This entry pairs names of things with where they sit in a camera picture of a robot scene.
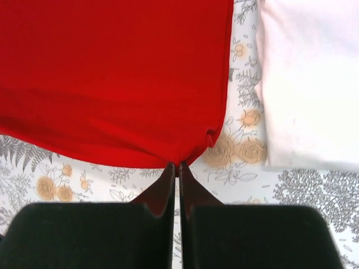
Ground folded white t shirt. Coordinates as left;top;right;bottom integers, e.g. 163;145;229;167
256;1;358;171

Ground red t shirt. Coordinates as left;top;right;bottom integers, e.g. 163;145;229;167
1;1;233;168

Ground floral patterned table mat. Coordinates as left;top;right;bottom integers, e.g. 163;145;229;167
1;1;358;268

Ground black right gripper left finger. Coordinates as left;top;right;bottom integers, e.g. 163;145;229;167
1;163;176;268

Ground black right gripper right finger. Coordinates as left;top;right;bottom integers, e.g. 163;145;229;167
178;163;342;269

